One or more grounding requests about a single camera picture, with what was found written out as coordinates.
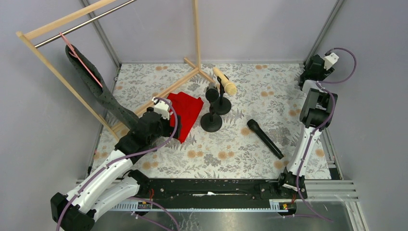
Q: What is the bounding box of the black mic stand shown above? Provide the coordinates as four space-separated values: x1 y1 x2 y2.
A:
200 100 223 132
214 77 231 115

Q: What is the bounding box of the black microphone orange tip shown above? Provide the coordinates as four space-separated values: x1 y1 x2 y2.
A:
205 82 219 103

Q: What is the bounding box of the beige microphone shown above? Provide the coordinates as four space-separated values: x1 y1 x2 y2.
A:
213 67 237 95

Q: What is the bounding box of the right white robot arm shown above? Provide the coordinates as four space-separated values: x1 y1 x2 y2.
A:
278 52 339 191

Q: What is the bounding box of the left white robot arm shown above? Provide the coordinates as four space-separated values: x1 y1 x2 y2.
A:
51 106 181 231

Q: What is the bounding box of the red folded shirt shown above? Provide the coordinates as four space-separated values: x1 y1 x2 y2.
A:
167 92 204 143

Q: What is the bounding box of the floral patterned mat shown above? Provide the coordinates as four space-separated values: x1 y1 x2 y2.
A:
113 64 331 180

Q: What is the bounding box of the dark grey hanging garment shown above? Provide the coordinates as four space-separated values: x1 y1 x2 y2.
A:
65 45 139 129

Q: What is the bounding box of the pink clothes hanger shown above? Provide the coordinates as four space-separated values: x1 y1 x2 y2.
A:
59 32 103 89

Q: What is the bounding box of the wooden clothes rack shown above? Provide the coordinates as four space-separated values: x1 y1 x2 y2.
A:
16 0 217 141

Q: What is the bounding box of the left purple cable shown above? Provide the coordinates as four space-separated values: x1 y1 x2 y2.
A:
55 97 179 231

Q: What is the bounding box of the purple cable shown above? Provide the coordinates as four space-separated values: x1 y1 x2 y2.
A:
294 48 357 222
55 97 179 231

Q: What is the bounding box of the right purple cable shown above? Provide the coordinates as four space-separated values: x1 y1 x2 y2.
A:
294 48 357 222

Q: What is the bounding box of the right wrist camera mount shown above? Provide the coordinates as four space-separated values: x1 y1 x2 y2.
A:
322 52 339 70

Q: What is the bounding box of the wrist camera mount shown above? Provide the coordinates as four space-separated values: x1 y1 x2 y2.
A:
322 52 339 70
152 98 172 120

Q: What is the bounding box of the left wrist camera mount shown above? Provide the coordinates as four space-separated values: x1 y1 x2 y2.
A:
152 98 172 120

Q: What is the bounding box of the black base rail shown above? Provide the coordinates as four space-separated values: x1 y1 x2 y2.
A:
134 178 299 209

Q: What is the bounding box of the metal clothes rail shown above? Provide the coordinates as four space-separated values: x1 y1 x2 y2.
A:
34 0 136 48

